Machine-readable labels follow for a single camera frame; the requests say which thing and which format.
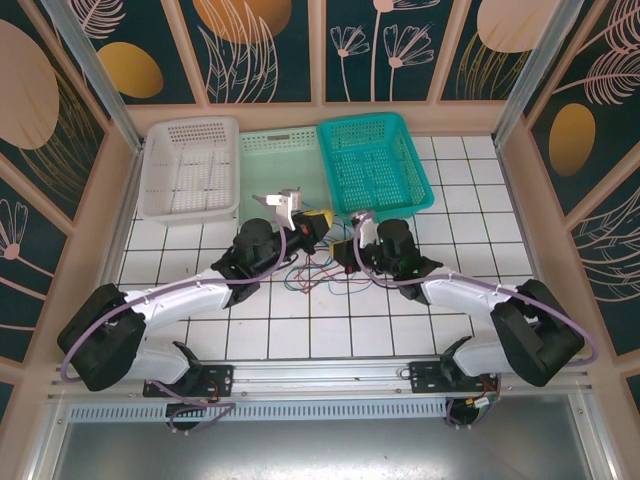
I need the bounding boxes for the aluminium frame post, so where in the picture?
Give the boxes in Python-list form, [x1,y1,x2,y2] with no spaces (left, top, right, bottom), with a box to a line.
[492,0,586,146]
[39,0,146,151]

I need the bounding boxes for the light green plastic basket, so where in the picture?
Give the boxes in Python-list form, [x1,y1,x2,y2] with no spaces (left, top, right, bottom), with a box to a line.
[238,125,334,221]

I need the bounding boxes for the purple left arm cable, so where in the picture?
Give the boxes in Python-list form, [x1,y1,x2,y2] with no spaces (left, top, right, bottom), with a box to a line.
[58,197,301,439]

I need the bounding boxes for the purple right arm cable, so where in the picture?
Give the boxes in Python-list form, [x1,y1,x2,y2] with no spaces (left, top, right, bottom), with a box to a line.
[352,209,601,432]

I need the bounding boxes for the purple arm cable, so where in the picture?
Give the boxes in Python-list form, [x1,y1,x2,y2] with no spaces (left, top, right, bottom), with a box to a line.
[58,197,301,439]
[352,209,601,432]

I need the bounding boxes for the teal plastic basket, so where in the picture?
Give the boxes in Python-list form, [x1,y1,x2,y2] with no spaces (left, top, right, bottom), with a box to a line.
[317,112,435,221]

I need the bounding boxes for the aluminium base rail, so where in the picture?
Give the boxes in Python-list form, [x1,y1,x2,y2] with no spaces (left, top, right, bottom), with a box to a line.
[47,354,591,401]

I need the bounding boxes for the slotted grey cable duct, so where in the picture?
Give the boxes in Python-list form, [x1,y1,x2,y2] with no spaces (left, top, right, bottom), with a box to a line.
[67,397,451,424]

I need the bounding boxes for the red cable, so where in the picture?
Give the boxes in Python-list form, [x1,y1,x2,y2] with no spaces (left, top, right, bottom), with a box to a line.
[292,252,341,299]

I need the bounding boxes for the white plastic basket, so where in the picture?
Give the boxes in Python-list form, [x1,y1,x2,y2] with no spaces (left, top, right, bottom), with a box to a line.
[137,115,241,226]

